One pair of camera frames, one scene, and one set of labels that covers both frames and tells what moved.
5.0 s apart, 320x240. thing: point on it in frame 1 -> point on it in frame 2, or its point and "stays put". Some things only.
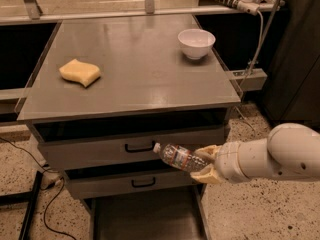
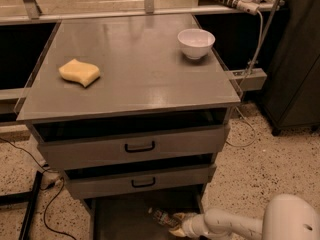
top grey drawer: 117,145 stays put
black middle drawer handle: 142,185 stays put
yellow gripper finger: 208,175 -> 178,231
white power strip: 246,2 stays put
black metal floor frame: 30,197 stays put
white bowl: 196,43 stays put
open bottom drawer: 174,216 stays put
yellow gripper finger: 210,151 -> 182,216
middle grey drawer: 85,185 stays put
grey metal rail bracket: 250,80 stays put
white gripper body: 228,163 -> 189,226
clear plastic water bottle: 181,157 -> 164,218
